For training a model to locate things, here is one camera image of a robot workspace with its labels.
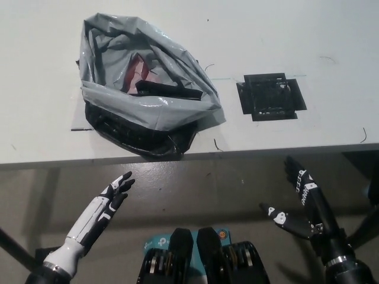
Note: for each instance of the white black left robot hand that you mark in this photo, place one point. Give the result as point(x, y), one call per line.
point(94, 216)

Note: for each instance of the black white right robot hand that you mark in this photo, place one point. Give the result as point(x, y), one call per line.
point(318, 210)

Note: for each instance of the grey black plastic bag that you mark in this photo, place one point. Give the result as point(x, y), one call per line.
point(103, 71)

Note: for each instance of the black metal table leg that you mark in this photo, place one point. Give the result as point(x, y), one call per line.
point(14, 248)
point(362, 225)

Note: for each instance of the black teal robot torso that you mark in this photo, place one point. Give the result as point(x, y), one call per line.
point(207, 257)

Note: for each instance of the black tape patch on table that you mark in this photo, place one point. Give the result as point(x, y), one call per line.
point(269, 97)

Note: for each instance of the pink plastic item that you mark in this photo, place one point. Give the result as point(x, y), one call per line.
point(136, 71)

